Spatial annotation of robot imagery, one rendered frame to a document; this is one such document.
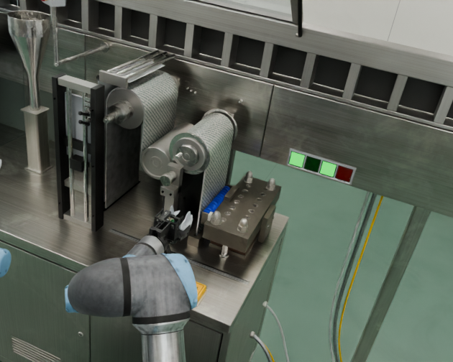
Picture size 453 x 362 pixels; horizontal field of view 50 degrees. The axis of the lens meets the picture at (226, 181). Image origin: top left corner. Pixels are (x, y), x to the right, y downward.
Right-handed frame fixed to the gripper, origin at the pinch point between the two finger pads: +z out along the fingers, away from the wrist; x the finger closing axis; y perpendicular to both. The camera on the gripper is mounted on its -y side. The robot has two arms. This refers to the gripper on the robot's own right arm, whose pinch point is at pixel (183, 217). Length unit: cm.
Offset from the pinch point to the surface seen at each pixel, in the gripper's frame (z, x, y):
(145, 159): 12.0, 21.7, 8.7
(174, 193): 5.4, 6.6, 3.8
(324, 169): 44, -35, 9
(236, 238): 7.9, -16.4, -7.2
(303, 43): 45, -17, 52
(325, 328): 89, -55, -108
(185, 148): 9.6, 6.3, 19.1
